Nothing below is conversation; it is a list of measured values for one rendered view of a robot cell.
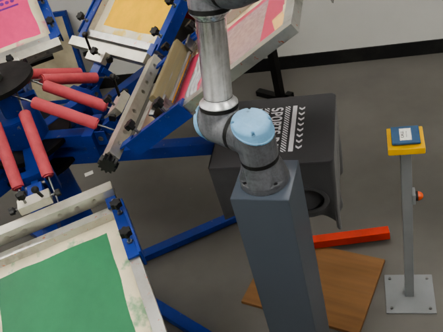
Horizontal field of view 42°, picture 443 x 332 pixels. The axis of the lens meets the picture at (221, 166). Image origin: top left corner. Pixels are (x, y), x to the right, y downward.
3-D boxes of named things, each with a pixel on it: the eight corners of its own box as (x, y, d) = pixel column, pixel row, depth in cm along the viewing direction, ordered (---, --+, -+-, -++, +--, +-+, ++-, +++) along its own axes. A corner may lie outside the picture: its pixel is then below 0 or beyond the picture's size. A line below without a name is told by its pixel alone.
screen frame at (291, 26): (308, -46, 215) (302, -54, 214) (298, 32, 172) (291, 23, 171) (171, 68, 259) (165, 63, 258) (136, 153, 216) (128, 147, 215)
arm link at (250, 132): (261, 172, 163) (252, 136, 155) (227, 158, 172) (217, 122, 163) (287, 148, 169) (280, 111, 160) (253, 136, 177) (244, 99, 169)
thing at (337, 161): (344, 166, 272) (335, 91, 245) (344, 239, 240) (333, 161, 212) (337, 167, 273) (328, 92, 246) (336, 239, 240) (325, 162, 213)
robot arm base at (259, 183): (284, 197, 168) (279, 171, 162) (235, 195, 173) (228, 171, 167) (293, 162, 179) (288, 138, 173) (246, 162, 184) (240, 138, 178)
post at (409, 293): (431, 275, 278) (433, 116, 218) (436, 313, 262) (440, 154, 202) (383, 275, 284) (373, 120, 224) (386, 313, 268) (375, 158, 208)
